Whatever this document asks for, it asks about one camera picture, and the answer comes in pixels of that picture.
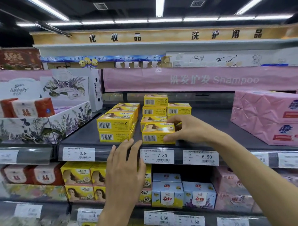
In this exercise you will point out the person's left hand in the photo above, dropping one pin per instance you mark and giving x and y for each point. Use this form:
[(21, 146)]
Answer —
[(123, 179)]

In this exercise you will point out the person's right hand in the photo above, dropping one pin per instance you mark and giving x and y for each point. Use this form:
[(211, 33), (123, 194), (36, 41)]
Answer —
[(195, 131)]

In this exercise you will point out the person's right thumb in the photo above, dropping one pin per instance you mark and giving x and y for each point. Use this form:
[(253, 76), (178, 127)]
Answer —
[(173, 137)]

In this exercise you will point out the person's left little finger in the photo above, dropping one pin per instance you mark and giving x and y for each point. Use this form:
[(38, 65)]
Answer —
[(112, 154)]

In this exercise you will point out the person's left middle finger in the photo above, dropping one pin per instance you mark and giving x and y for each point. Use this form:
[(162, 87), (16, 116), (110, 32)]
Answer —
[(130, 153)]

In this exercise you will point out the person's left thumb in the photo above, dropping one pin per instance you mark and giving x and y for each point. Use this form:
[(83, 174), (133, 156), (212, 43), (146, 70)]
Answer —
[(143, 167)]

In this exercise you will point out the person's left forearm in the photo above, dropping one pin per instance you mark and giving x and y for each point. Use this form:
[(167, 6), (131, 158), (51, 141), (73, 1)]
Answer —
[(114, 218)]

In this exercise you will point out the person's right forearm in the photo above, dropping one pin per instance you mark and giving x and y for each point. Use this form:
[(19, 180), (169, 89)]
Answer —
[(256, 177)]

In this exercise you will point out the pale blue soap box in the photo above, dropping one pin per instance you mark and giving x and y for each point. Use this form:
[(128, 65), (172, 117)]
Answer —
[(166, 177)]

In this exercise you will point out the stack of yellow soap boxes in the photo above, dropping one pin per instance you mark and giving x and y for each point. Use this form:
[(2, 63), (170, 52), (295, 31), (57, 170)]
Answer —
[(116, 122)]

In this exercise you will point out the row of shelf price labels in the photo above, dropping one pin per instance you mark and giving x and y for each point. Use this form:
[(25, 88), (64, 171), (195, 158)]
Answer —
[(79, 154)]

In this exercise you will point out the blue soap box yellow flowers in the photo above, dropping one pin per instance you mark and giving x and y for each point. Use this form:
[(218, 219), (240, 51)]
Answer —
[(167, 195)]

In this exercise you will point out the dark grey shelf board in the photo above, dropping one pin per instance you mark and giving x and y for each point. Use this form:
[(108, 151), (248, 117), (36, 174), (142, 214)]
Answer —
[(209, 116)]

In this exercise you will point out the row of yellow portrait soap boxes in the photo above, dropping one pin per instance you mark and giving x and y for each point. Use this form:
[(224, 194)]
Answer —
[(79, 180)]

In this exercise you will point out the white price tag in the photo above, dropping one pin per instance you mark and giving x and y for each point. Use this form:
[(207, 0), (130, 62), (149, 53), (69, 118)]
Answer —
[(88, 215), (189, 220), (158, 218), (28, 210), (232, 222)]

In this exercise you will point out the blue soap box purple flowers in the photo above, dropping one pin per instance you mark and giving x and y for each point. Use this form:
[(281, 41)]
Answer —
[(200, 196)]

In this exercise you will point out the long pink shelf banner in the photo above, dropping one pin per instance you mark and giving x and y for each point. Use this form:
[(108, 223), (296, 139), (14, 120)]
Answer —
[(200, 79)]

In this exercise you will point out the red and white soap pack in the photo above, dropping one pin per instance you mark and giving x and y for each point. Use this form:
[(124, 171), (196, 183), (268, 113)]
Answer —
[(32, 107), (16, 174), (5, 107), (47, 174)]

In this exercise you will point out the pink soap pack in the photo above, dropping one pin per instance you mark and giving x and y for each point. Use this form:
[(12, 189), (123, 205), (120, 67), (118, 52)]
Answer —
[(235, 202), (229, 181)]

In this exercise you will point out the floral cardboard display tray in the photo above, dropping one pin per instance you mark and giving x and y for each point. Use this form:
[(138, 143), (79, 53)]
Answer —
[(46, 128)]

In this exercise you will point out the grey lower shelf board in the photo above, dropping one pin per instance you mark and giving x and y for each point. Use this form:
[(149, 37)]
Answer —
[(58, 209)]

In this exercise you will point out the grey side shelf board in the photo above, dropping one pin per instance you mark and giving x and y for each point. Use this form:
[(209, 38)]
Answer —
[(35, 154)]

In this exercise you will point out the white lavender print carton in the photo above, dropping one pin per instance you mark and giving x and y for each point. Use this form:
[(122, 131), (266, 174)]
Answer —
[(65, 88)]

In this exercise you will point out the pastel floral display tray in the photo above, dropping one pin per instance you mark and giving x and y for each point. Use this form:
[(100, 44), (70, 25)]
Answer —
[(35, 192)]

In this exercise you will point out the pink wrapped soap bundle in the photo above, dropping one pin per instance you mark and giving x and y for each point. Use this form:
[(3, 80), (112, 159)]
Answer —
[(260, 114)]

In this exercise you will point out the yellow cartoon figures sign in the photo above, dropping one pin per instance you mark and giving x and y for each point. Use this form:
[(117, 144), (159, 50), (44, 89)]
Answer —
[(88, 62)]

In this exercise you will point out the blue shelf banner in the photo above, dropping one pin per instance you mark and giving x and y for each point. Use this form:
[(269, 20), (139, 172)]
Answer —
[(104, 58)]

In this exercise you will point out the yellow overhead sign board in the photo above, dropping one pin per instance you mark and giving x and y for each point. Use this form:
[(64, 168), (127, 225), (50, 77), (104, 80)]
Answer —
[(163, 35)]

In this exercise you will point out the white display header card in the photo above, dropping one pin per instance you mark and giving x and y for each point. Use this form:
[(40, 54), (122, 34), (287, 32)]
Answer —
[(18, 89)]

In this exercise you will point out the row of fluorescent tube lights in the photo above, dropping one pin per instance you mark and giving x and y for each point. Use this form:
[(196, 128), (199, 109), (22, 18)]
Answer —
[(165, 20)]

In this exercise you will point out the short pink shelf banner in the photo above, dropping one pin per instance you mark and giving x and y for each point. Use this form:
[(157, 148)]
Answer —
[(23, 75)]

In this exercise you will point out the ceiling fluorescent light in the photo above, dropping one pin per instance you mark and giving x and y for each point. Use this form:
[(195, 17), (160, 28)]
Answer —
[(48, 9), (160, 8), (248, 7)]

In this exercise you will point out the dark red gift box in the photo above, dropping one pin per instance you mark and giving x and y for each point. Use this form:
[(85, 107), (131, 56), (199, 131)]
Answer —
[(19, 58)]

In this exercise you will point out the ceiling air vent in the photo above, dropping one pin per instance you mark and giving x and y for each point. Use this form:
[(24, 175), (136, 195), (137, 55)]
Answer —
[(100, 6), (197, 3)]

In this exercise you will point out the white illustrated wall panel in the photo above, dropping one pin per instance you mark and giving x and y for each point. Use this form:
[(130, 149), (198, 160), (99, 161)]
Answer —
[(232, 58)]

